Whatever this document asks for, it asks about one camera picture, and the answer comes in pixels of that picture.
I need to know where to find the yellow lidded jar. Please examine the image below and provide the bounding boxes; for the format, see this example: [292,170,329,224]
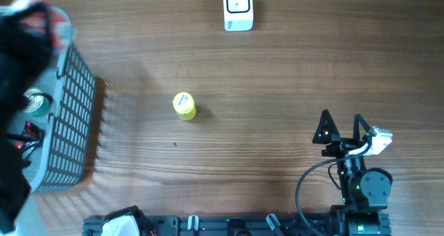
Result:
[173,92,196,120]

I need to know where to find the white barcode scanner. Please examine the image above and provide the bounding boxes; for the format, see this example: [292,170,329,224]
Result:
[223,0,254,32]

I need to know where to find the grey plastic basket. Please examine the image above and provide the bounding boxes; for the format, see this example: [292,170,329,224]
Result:
[7,40,96,192]

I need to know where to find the black red snack packet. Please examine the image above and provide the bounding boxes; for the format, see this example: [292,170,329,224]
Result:
[11,121,45,153]

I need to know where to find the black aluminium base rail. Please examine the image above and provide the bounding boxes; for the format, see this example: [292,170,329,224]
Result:
[82,213,392,236]

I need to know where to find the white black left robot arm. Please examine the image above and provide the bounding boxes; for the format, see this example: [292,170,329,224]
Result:
[1,0,75,235]

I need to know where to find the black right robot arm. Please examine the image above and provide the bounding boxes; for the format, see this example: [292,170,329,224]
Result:
[312,110,393,235]

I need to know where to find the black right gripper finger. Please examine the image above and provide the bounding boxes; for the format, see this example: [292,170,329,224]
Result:
[312,109,340,144]
[352,114,370,140]

